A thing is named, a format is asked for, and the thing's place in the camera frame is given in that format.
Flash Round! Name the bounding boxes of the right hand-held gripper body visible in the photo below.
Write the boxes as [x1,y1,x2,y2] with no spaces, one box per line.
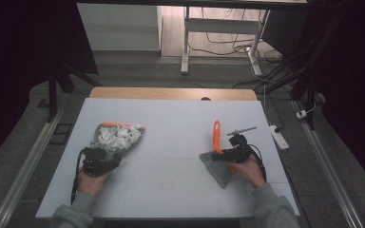
[221,125,259,164]

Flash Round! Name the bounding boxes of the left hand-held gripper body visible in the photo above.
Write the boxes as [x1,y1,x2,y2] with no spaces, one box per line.
[81,146,123,178]

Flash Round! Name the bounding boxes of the grey dustpan with orange edge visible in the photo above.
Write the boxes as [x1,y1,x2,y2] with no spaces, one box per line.
[89,121,147,163]

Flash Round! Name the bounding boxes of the orange-handled grey brush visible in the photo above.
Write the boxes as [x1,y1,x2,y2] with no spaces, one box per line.
[198,119,238,190]

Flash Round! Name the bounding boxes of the pile of white paper scraps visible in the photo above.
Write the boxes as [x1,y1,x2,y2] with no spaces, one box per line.
[94,123,144,152]

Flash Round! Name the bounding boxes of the person's left hand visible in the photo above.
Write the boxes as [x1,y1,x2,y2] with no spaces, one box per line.
[76,168,112,198]

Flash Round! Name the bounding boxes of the person's right hand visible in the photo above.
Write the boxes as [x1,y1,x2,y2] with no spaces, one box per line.
[226,154,268,190]

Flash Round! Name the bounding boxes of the white power strip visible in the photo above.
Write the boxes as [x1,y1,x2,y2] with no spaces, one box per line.
[267,124,291,151]

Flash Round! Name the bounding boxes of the black metal stand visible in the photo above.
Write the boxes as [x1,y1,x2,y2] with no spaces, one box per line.
[288,9,350,131]
[45,58,103,124]

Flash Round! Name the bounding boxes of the wooden desk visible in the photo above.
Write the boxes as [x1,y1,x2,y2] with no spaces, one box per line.
[88,86,259,102]

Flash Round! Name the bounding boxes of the right hand-held gripper black cable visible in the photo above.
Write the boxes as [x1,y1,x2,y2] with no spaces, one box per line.
[247,143,268,184]

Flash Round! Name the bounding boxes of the hand-held gripper black cable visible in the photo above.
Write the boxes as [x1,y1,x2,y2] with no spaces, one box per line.
[247,143,268,184]
[70,147,87,205]

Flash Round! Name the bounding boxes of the left hand-held gripper black cable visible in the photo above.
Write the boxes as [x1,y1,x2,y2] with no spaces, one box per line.
[70,147,87,205]

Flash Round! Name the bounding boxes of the black floor bracket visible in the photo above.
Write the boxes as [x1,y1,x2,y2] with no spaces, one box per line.
[48,123,74,146]

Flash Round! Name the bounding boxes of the aluminium rail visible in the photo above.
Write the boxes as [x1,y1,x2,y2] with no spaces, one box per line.
[0,91,74,228]
[292,99,365,228]

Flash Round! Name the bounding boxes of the tangle of black floor cables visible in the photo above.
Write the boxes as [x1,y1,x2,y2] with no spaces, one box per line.
[188,7,298,90]

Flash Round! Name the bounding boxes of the white metal desk frame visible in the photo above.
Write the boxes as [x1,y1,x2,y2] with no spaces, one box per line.
[180,6,272,77]

